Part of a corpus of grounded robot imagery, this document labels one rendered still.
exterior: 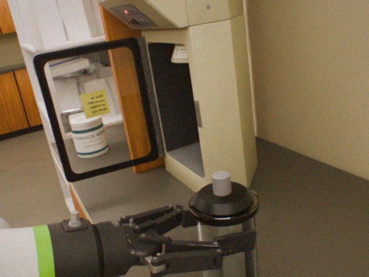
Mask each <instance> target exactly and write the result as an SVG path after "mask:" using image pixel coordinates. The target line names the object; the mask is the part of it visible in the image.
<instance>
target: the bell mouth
mask: <svg viewBox="0 0 369 277"><path fill-rule="evenodd" d="M171 61H172V62H173V63H189V62H188V54H187V49H186V47H185V46H184V45H183V44H182V43H176V44H175V48H174V51H173V55H172V59H171Z"/></svg>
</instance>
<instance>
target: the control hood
mask: <svg viewBox="0 0 369 277"><path fill-rule="evenodd" d="M97 2H98V4H99V5H101V6H102V7H104V8H105V9H106V10H108V11H109V12H111V14H113V15H114V16H115V17H117V18H118V19H119V20H121V21H122V22H124V23H125V24H126V25H127V26H128V27H130V28H131V29H134V30H139V29H180V28H184V27H187V25H188V18H187V10H186V1H185V0H97ZM127 4H132V5H133V6H134V7H135V8H136V9H138V10H139V11H140V12H142V13H143V14H144V15H146V16H147V17H148V18H149V19H150V20H151V21H152V22H155V23H156V24H157V25H158V26H159V27H135V28H133V27H132V26H130V25H129V24H128V23H127V22H125V21H124V20H122V19H121V18H119V17H118V16H117V15H116V14H115V13H114V12H112V11H111V10H109V8H115V7H120V6H124V5H127Z"/></svg>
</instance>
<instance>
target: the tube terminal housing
mask: <svg viewBox="0 0 369 277"><path fill-rule="evenodd" d="M184 1H186V10H187V18H188V25H187V27H184V28H180V29H141V33H142V37H145V41H146V47H147V50H148V45H149V44H152V43H156V42H162V43H182V44H183V45H184V46H185V47H186V49H187V54H188V62H189V70H190V75H191V83H192V91H193V95H194V99H195V100H197V101H198V102H199V110H200V116H201V119H202V128H200V127H198V133H199V141H200V145H201V150H202V158H203V166H204V175H205V176H204V178H201V177H200V176H199V175H197V174H196V173H195V172H192V171H191V170H189V169H188V168H187V167H185V166H184V165H183V164H181V163H180V162H178V161H177V160H175V159H174V158H172V157H170V156H169V155H168V154H167V151H166V148H165V153H166V157H164V156H163V157H164V160H165V166H166V170H167V171H168V172H169V173H170V174H172V175H173V176H174V177H175V178H177V179H178V180H180V181H181V182H182V183H183V184H184V185H186V186H187V187H189V188H190V189H191V190H192V191H194V192H195V193H196V192H198V191H199V190H200V189H202V188H203V187H204V186H206V185H209V184H210V183H212V178H211V175H212V174H213V173H214V172H216V171H227V172H229V174H230V181H233V182H238V183H240V184H241V185H243V186H245V187H248V188H250V184H251V181H252V178H253V177H254V173H255V170H256V166H257V164H258V162H257V155H256V141H255V127H254V113H253V107H252V99H251V86H250V72H249V59H248V52H247V39H246V31H245V18H244V5H243V0H184ZM148 57H149V52H148ZM149 64H150V58H149ZM150 70H151V74H152V69H151V64H150ZM152 80H153V75H152ZM153 87H154V81H153ZM154 93H155V88H154ZM155 100H156V103H157V107H158V102H157V98H156V95H155ZM158 113H159V108H158ZM159 120H160V115H159ZM160 126H161V121H160ZM161 133H162V137H163V132H162V128H161ZM163 143H164V147H165V142H164V138H163Z"/></svg>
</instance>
